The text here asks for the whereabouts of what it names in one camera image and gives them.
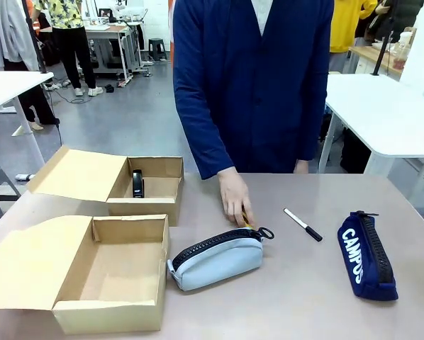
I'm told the person's right forearm blue sleeve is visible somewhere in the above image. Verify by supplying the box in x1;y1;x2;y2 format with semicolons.
178;106;238;180

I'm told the person's left forearm blue sleeve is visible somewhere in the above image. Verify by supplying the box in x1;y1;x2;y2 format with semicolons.
296;106;328;163

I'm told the black plastic stool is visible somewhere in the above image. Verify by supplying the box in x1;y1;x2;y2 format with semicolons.
147;38;168;62

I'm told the person in grey top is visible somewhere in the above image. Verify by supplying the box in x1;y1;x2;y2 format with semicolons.
0;0;61;131

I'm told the black stand pole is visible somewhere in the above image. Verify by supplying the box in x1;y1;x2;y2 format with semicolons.
21;0;63;147

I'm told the navy Campus zip pencil case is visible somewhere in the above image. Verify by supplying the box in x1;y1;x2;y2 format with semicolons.
337;210;400;302

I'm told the white table with grey frame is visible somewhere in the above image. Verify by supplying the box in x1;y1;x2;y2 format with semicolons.
318;73;424;210

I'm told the person in yellow floral shirt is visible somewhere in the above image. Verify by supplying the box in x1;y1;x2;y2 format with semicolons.
33;0;104;98

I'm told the black bag under table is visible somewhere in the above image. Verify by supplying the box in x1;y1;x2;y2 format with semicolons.
339;127;372;174

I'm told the small cardboard box with lid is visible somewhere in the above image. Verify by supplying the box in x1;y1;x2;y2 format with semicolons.
26;145;185;227

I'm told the black stapler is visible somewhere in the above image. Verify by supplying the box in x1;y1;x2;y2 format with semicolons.
131;169;146;199

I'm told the thin black tripod pole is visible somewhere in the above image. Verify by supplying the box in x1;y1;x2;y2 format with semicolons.
372;32;394;77

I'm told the clear bottle with red liquid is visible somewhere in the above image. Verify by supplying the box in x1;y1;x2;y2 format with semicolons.
391;30;414;71

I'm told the person in yellow hoodie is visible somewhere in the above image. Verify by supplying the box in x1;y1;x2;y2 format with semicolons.
328;0;379;74

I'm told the white table with white leg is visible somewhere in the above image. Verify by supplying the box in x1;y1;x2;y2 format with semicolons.
0;71;55;171

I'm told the wooden top counter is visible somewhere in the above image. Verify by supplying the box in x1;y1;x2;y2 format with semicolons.
349;45;405;77

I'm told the person in black jacket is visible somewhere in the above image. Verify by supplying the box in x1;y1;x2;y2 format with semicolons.
364;0;424;44

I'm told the white marker with black cap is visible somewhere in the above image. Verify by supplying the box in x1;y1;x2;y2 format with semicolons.
283;208;324;243

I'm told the white workbench with equipment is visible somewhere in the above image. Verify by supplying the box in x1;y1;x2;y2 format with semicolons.
85;0;150;87

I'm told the light blue zip pencil case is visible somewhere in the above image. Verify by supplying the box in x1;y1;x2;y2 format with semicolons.
167;226;275;293

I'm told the large cardboard box with lid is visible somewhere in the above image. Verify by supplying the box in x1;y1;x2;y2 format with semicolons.
0;214;171;336

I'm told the person in blue coat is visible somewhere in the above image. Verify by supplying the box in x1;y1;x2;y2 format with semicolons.
172;0;335;180

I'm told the person's right hand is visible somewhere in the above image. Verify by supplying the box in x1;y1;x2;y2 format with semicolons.
218;166;256;227

